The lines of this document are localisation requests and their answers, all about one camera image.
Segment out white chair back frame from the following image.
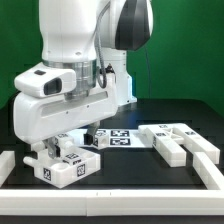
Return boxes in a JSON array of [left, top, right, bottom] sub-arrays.
[[138, 123, 220, 167]]

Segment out white left fence piece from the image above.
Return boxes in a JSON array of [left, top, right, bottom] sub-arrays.
[[0, 151, 15, 187]]

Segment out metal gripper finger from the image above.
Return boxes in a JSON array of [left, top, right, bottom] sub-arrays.
[[43, 138, 60, 159], [84, 121, 100, 145]]

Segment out white fiducial tag sheet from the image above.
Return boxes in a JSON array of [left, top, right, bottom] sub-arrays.
[[71, 128, 154, 149]]

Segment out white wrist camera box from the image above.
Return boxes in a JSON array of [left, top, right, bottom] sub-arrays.
[[14, 63, 76, 98]]

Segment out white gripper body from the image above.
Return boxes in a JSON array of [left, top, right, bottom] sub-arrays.
[[13, 87, 118, 144]]

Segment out white tagged cube nut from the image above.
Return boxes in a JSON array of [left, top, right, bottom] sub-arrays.
[[63, 153, 82, 165]]

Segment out white front fence bar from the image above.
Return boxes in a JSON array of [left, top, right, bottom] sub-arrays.
[[0, 190, 224, 216]]

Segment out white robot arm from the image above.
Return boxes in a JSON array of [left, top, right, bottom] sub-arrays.
[[13, 0, 153, 158]]

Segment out white chair seat tray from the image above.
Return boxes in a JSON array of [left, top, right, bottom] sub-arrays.
[[23, 146, 100, 188]]

